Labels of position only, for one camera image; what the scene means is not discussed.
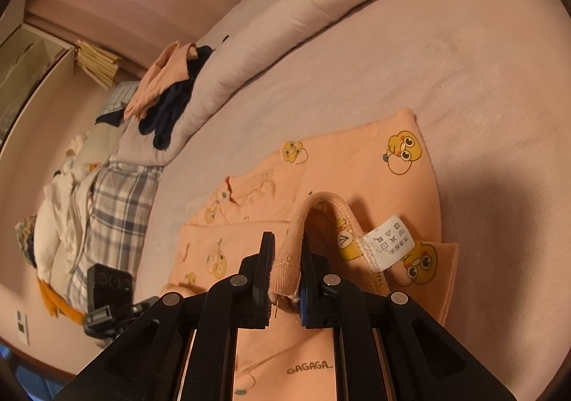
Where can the dark navy cloth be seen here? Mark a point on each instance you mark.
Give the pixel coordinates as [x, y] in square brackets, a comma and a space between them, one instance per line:
[109, 118]

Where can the striped pillow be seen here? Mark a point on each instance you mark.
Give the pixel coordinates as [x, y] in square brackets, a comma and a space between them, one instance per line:
[120, 95]

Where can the folded peach garment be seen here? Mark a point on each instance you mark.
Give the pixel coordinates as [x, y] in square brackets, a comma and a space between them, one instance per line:
[165, 71]

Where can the white crumpled cloth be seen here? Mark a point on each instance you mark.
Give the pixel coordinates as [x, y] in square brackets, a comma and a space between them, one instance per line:
[53, 231]

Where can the orange cloth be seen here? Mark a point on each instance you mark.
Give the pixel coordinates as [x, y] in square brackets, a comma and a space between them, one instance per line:
[53, 298]

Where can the folded navy garment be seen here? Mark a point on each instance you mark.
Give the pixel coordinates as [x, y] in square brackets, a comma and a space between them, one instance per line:
[169, 115]

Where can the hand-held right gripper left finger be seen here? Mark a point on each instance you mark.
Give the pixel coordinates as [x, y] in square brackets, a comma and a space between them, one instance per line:
[263, 285]

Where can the bed with lilac sheet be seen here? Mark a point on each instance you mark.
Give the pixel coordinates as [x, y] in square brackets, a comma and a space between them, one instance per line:
[357, 48]

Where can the yellow pleated fabric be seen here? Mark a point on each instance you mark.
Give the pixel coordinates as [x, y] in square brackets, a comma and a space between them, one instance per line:
[100, 64]

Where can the white wall socket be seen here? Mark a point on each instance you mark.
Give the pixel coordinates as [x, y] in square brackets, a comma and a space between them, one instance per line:
[22, 327]

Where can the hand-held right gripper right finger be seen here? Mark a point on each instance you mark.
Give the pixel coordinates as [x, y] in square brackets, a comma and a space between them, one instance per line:
[312, 294]

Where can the beige pillow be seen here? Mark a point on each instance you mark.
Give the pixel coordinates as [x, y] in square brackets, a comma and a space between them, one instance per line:
[102, 142]

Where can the white open wardrobe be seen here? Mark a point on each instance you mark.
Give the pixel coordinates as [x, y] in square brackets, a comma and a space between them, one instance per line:
[26, 71]

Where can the orange cartoon print shirt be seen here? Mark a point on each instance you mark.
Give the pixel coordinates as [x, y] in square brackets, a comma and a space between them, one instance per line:
[357, 178]

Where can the plaid duvet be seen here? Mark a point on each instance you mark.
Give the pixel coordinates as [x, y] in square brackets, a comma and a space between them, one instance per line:
[116, 204]

